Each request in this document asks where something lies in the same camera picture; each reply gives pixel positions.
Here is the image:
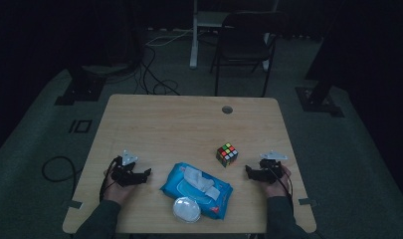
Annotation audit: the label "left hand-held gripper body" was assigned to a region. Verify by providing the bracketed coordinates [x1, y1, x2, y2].
[109, 149, 141, 187]

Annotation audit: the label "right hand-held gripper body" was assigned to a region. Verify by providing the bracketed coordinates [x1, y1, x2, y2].
[258, 150, 289, 184]

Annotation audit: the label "multicoloured puzzle cube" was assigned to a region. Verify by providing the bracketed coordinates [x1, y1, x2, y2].
[215, 141, 239, 168]

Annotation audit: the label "blue wet wipes pack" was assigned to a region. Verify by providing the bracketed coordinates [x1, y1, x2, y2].
[159, 161, 234, 221]

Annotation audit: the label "white wet wipe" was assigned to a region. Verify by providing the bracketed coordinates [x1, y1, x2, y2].
[183, 165, 221, 201]

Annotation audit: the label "person's right hand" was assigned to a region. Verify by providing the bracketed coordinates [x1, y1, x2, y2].
[260, 164, 293, 199]

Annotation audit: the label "person's left hand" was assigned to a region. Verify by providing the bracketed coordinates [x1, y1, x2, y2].
[102, 168, 137, 207]

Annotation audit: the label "grey tape piece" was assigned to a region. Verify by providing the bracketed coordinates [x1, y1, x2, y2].
[298, 197, 318, 208]
[66, 199, 84, 210]

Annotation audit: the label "black stand base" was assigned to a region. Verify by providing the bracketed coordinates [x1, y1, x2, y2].
[295, 0, 345, 119]
[54, 64, 107, 107]

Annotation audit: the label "black folding chair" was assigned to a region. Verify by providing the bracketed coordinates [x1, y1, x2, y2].
[210, 11, 289, 98]

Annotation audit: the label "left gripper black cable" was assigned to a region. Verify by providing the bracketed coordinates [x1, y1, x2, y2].
[99, 156, 119, 204]

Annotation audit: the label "black floor cables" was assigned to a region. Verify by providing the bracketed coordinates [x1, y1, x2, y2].
[132, 42, 182, 98]

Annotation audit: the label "white floor cable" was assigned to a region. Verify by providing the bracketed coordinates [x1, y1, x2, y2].
[144, 28, 194, 48]

